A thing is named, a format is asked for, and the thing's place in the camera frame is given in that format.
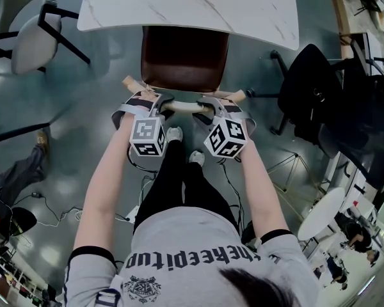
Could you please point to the person's right hand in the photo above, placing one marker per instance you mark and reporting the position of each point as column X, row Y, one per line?
column 230, row 102

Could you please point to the white power strip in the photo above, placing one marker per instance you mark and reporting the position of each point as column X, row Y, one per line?
column 132, row 213

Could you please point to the round white table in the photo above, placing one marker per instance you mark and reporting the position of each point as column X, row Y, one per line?
column 323, row 213

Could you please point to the person's right forearm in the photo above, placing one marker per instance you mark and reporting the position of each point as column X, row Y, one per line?
column 259, row 184

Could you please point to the person's left forearm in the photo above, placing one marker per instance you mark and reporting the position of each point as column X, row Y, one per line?
column 105, row 177

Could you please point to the person's right grey shoe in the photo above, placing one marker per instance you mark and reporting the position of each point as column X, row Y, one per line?
column 197, row 157

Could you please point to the cluttered wooden desk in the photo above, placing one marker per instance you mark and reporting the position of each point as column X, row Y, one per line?
column 342, row 11

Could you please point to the person's black trousers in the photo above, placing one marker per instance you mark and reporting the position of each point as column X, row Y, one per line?
column 169, row 184

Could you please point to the grey upholstered chair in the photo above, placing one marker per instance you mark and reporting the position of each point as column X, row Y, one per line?
column 35, row 43

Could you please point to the person's left hand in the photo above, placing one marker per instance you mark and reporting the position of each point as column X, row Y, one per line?
column 144, row 105

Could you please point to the person's left grey shoe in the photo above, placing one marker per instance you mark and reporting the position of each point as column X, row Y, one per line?
column 174, row 134

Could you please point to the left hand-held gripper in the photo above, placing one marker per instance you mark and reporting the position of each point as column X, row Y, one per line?
column 145, row 133

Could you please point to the person's grey printed shirt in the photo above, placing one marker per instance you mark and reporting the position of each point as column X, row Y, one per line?
column 179, row 235

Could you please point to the brown leather seat chair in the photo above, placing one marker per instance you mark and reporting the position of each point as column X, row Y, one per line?
column 182, row 62

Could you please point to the person's grey shoe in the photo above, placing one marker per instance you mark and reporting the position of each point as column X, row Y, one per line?
column 197, row 157
column 174, row 134

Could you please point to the white marble table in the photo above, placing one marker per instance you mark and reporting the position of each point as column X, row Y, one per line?
column 185, row 5

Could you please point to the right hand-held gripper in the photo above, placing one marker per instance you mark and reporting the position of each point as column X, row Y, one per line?
column 225, row 136

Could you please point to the black office chair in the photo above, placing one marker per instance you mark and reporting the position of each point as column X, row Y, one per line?
column 307, row 82

